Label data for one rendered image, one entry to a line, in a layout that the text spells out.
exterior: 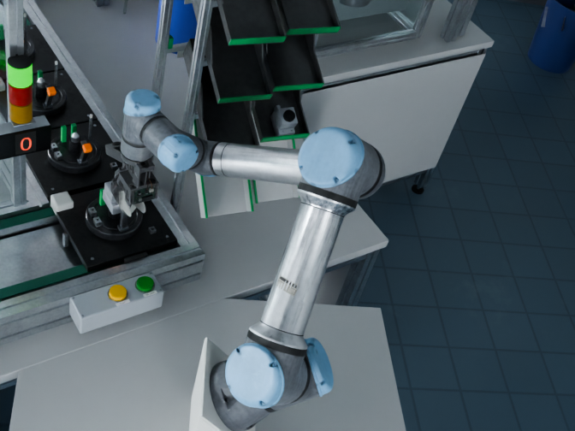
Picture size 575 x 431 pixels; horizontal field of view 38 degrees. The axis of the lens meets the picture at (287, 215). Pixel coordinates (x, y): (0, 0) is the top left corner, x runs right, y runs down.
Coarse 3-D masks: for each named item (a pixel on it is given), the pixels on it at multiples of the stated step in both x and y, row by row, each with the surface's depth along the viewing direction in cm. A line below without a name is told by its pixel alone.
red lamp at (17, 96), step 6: (12, 90) 180; (18, 90) 179; (24, 90) 180; (30, 90) 181; (12, 96) 181; (18, 96) 180; (24, 96) 181; (30, 96) 182; (12, 102) 182; (18, 102) 182; (24, 102) 182; (30, 102) 183
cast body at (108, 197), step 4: (104, 184) 203; (108, 184) 203; (104, 188) 204; (108, 188) 202; (104, 192) 205; (108, 192) 203; (104, 196) 206; (108, 196) 203; (112, 196) 202; (104, 200) 206; (108, 200) 204; (112, 200) 203; (108, 204) 205; (112, 204) 203; (116, 204) 203; (112, 208) 203; (116, 208) 203; (112, 212) 204; (116, 212) 205; (120, 212) 205
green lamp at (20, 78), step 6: (30, 66) 177; (12, 72) 176; (18, 72) 176; (24, 72) 177; (30, 72) 178; (12, 78) 177; (18, 78) 177; (24, 78) 178; (30, 78) 179; (12, 84) 179; (18, 84) 178; (24, 84) 179; (30, 84) 180
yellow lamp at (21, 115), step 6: (12, 108) 183; (18, 108) 183; (24, 108) 183; (30, 108) 185; (12, 114) 184; (18, 114) 184; (24, 114) 184; (30, 114) 186; (12, 120) 186; (18, 120) 185; (24, 120) 185; (30, 120) 187
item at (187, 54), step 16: (192, 48) 203; (208, 80) 209; (208, 96) 208; (208, 112) 206; (224, 112) 208; (240, 112) 209; (208, 128) 205; (224, 128) 206; (240, 128) 208; (256, 144) 207
